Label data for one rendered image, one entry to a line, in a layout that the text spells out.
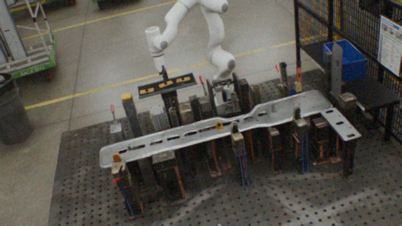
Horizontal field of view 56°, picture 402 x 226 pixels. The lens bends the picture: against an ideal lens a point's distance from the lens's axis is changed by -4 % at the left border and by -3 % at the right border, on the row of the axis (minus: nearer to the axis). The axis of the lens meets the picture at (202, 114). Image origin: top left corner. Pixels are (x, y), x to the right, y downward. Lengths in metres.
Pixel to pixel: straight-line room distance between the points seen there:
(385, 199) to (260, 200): 0.67
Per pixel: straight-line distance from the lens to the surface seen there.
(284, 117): 2.29
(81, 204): 2.53
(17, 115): 4.65
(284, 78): 2.44
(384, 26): 2.40
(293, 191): 2.27
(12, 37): 6.11
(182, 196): 2.29
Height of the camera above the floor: 2.35
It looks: 34 degrees down
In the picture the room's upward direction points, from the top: 11 degrees counter-clockwise
